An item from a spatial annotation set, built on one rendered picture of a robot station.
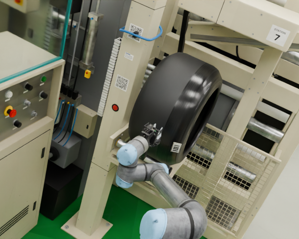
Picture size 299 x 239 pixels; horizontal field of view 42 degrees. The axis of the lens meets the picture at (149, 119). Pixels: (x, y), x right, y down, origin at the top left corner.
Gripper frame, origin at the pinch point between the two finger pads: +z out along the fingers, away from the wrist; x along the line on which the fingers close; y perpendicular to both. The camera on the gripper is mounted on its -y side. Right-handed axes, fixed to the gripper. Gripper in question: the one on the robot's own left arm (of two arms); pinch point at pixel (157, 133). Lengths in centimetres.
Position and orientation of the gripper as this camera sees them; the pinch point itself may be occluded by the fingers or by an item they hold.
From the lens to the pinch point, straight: 183.7
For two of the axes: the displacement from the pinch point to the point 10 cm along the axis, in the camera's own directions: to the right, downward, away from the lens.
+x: -8.5, -4.6, 2.5
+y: 3.2, -8.4, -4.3
